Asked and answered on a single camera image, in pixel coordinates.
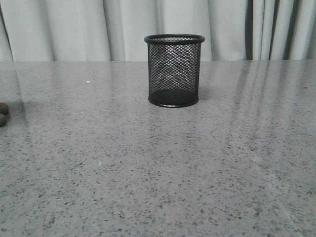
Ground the black mesh pen bucket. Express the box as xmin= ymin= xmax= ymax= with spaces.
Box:
xmin=144 ymin=34 xmax=205 ymax=108

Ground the grey curtain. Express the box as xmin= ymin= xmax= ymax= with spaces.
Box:
xmin=0 ymin=0 xmax=316 ymax=62

